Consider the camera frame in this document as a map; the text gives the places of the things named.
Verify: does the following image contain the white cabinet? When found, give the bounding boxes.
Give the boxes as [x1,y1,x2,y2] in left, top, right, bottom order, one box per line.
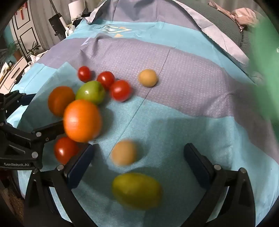
[0,50,30,90]

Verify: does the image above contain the yellow-green lemon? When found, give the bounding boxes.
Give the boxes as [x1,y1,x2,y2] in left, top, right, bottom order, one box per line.
[112,173,163,210]

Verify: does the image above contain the large red tomato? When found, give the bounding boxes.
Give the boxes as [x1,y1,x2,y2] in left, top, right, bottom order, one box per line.
[54,137,80,165]

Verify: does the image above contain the green apple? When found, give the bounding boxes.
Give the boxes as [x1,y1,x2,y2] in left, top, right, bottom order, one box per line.
[75,80,106,105]

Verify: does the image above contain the pink crumpled cloth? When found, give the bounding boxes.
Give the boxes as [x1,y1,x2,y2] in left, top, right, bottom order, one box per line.
[208,0,259,33]

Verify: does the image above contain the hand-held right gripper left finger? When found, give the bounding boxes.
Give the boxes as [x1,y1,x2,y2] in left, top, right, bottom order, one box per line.
[24,143,103,227]

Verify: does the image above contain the white lampshade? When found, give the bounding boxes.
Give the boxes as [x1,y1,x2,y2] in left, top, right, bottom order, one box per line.
[68,0,86,17]

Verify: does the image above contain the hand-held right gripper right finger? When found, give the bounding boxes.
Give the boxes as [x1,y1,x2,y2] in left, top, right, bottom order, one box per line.
[184,143,256,227]

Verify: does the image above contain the blurred green object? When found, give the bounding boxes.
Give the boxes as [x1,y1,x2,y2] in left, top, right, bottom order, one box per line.
[248,15,279,142]

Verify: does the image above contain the small red tomato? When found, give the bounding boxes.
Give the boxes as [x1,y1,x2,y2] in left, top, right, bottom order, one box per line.
[78,66,91,82]

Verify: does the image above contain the tan round fruit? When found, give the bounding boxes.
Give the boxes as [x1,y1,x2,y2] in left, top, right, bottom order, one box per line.
[110,140,138,166]
[138,69,158,87]

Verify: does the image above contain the blue and grey printed blanket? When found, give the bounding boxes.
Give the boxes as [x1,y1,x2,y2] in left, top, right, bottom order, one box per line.
[6,0,279,227]

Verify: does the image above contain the large orange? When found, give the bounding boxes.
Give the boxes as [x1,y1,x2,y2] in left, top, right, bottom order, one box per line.
[63,99,103,143]

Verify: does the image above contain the black device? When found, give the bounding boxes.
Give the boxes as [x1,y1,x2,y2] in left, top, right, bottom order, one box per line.
[48,13,66,40]

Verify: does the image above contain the potted plant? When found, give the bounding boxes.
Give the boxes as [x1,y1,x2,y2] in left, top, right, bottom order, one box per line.
[0,40,22,67]
[27,41,41,60]

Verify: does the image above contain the dark green bedspread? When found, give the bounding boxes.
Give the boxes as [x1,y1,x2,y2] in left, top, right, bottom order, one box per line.
[174,0,279,75]

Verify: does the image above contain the small orange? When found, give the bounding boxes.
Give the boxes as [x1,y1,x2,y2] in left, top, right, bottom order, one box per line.
[48,86,76,118]

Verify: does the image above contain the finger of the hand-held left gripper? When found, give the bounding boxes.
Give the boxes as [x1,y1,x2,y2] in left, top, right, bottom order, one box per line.
[0,91,37,125]
[32,121,66,143]

